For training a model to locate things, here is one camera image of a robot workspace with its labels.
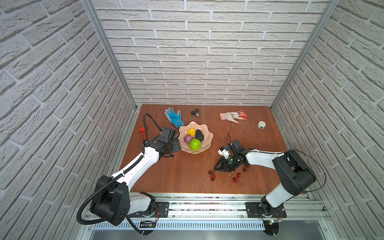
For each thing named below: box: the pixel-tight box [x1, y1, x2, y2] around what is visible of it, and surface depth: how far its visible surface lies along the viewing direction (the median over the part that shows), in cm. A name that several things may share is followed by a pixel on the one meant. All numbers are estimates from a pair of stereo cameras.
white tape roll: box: [257, 120, 267, 129], surface depth 109 cm
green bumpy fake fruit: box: [189, 138, 202, 150], surface depth 92 cm
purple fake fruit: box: [184, 134, 193, 144], surface depth 97 cm
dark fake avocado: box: [195, 129, 204, 142], surface depth 100 cm
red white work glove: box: [219, 110, 248, 125], surface depth 116 cm
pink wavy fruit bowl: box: [178, 121, 214, 154], surface depth 99 cm
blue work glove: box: [164, 107, 185, 129], surface depth 115 cm
